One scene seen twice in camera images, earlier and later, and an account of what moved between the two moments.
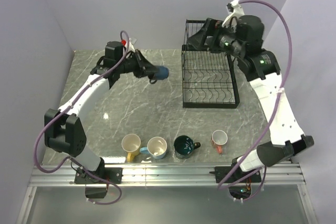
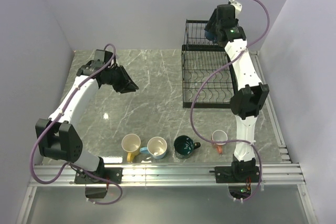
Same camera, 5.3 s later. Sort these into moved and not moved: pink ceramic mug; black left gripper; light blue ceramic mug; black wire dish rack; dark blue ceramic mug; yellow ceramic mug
Moved: black left gripper; dark blue ceramic mug
Not moved: yellow ceramic mug; light blue ceramic mug; pink ceramic mug; black wire dish rack
